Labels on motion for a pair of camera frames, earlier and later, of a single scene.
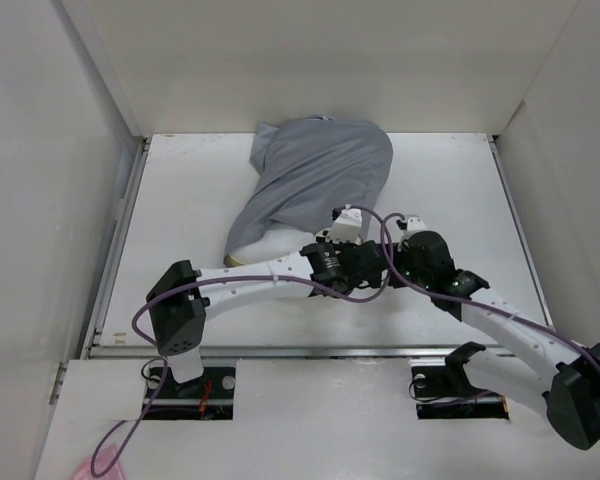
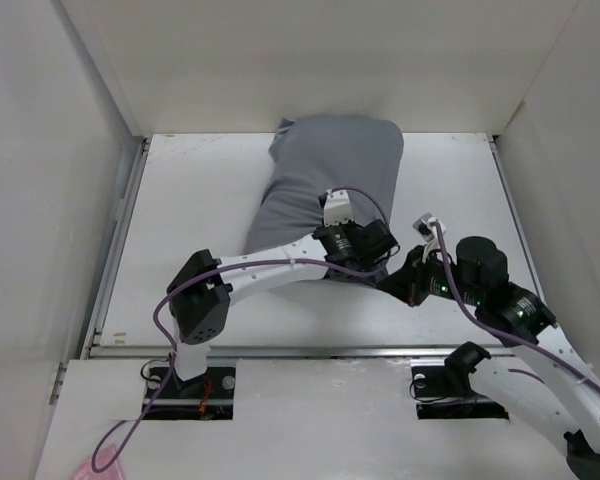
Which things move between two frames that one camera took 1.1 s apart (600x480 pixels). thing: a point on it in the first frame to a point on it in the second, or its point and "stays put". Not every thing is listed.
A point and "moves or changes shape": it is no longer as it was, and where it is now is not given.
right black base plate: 438,399 stays put
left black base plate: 211,397 stays put
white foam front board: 299,420 stays put
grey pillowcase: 307,170 moves or changes shape
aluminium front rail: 287,352 stays put
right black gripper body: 404,263 to 474,292
